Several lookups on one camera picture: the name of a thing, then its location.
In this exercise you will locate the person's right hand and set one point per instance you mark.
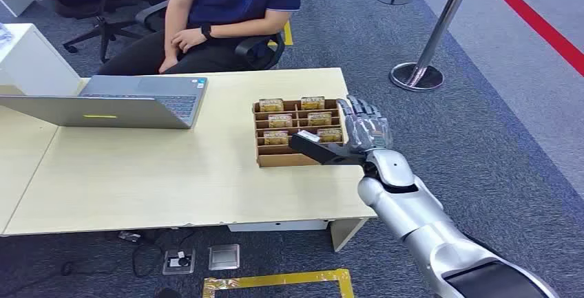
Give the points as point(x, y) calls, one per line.
point(168, 64)

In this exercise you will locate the person's left hand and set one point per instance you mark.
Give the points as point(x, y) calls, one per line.
point(189, 38)

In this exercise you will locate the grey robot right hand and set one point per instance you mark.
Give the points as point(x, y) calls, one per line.
point(367, 127)

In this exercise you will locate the gold patterned card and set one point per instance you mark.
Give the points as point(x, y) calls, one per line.
point(279, 121)
point(332, 135)
point(312, 103)
point(276, 138)
point(271, 105)
point(319, 119)

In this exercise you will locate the person's right forearm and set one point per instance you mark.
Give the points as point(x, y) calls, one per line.
point(175, 22)

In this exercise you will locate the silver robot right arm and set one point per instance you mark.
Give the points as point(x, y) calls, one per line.
point(419, 223)

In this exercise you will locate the person's left forearm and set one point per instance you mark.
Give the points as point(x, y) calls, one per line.
point(246, 24)

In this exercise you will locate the wooden card holder box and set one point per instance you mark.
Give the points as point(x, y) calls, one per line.
point(278, 159)

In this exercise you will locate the black wrist watch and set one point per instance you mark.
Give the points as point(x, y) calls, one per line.
point(206, 30)

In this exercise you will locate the silver grey laptop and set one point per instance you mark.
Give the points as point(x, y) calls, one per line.
point(137, 87)

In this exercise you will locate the black office chair with armrests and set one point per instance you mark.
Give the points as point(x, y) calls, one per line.
point(255, 46)

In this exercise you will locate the black swivel office chair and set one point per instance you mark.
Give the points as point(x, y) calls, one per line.
point(102, 27)

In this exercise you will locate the yellow sticker on laptop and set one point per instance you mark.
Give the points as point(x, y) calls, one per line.
point(100, 116)

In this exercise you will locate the yellow floor tape corner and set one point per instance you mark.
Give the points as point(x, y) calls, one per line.
point(288, 33)

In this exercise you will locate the beige desk leg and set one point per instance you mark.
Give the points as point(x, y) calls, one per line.
point(344, 234)

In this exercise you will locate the clear plastic bag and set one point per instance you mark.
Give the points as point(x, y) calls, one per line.
point(4, 36)

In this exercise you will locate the black power adapter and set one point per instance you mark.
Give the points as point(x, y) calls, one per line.
point(129, 236)

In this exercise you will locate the yellow floor tape rectangle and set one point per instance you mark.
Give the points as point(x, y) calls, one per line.
point(273, 280)

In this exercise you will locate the metal floor socket cover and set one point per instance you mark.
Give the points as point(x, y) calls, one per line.
point(224, 257)

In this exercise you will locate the floor socket box with plug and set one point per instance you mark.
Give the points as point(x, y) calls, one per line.
point(178, 261)

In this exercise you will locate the red barrier belt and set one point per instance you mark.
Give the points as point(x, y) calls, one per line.
point(534, 20)

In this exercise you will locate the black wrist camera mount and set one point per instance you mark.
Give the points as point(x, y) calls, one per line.
point(319, 150)

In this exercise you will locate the chrome stanchion post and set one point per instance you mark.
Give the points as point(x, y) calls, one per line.
point(438, 31)

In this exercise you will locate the white under-desk rail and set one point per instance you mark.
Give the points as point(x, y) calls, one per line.
point(278, 225)

